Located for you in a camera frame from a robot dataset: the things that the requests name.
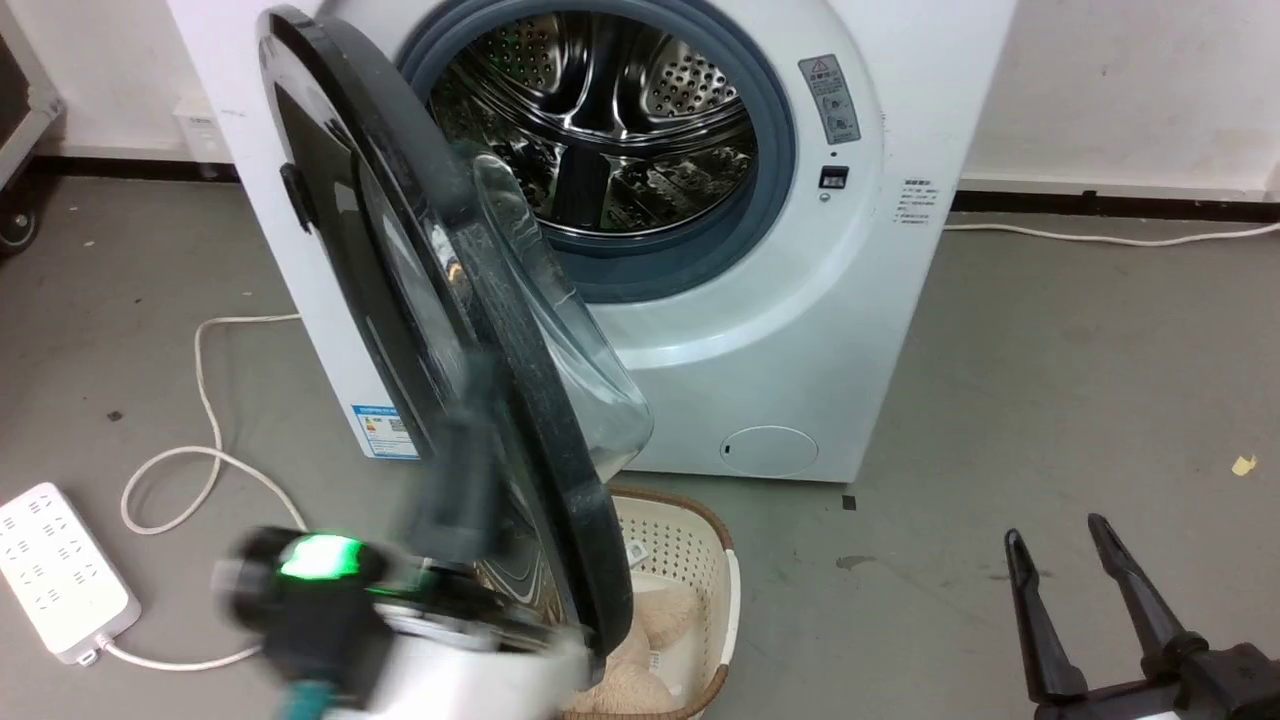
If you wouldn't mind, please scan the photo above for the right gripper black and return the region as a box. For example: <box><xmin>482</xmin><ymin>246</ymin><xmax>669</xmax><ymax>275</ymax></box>
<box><xmin>1004</xmin><ymin>513</ymin><xmax>1280</xmax><ymax>720</ymax></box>

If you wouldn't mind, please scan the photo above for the cream plastic laundry basket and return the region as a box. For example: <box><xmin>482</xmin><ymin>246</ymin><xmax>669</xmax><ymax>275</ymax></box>
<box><xmin>558</xmin><ymin>485</ymin><xmax>742</xmax><ymax>720</ymax></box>

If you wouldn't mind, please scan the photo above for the grey warning sticker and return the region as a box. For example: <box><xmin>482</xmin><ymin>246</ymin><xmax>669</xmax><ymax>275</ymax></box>
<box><xmin>798</xmin><ymin>54</ymin><xmax>862</xmax><ymax>147</ymax></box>

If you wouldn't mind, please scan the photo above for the white power strip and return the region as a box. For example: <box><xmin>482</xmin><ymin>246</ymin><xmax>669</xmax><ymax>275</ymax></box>
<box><xmin>0</xmin><ymin>483</ymin><xmax>142</xmax><ymax>667</ymax></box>

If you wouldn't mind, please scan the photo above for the blue energy label sticker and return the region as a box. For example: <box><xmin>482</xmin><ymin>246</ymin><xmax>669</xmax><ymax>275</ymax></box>
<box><xmin>350</xmin><ymin>403</ymin><xmax>420</xmax><ymax>462</ymax></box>

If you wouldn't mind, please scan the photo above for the white looped power cable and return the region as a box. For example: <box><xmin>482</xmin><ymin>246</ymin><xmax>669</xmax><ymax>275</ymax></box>
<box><xmin>95</xmin><ymin>314</ymin><xmax>307</xmax><ymax>672</ymax></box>

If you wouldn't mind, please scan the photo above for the grey rubber door gasket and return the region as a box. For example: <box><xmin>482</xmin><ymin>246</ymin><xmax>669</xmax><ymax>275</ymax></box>
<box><xmin>398</xmin><ymin>0</ymin><xmax>799</xmax><ymax>305</ymax></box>

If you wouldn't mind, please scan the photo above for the stainless steel washer drum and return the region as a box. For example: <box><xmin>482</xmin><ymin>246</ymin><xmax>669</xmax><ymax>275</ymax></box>
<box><xmin>430</xmin><ymin>12</ymin><xmax>761</xmax><ymax>237</ymax></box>

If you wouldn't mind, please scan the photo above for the white cable along wall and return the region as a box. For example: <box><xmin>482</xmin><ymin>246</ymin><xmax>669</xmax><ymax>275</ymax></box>
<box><xmin>940</xmin><ymin>221</ymin><xmax>1280</xmax><ymax>247</ymax></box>

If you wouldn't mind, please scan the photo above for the black round washer door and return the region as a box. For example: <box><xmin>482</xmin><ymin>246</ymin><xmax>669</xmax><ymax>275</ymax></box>
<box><xmin>258</xmin><ymin>5</ymin><xmax>656</xmax><ymax>691</ymax></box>

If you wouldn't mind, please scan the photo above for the beige plush fabric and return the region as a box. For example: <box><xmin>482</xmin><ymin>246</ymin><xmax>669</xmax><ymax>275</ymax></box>
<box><xmin>572</xmin><ymin>585</ymin><xmax>707</xmax><ymax>717</ymax></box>

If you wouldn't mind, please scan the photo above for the white front-load washing machine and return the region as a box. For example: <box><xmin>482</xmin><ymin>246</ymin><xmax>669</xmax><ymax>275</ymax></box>
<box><xmin>165</xmin><ymin>0</ymin><xmax>1019</xmax><ymax>485</ymax></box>

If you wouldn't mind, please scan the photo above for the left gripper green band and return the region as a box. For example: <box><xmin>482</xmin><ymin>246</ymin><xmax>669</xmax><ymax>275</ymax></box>
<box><xmin>212</xmin><ymin>350</ymin><xmax>507</xmax><ymax>706</ymax></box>

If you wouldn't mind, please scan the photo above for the round white filter cover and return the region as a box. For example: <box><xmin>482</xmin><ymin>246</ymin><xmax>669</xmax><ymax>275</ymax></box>
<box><xmin>720</xmin><ymin>425</ymin><xmax>820</xmax><ymax>479</ymax></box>

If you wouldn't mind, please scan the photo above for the white wall box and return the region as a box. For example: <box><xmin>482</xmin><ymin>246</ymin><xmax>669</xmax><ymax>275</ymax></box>
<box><xmin>174</xmin><ymin>94</ymin><xmax>233</xmax><ymax>167</ymax></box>

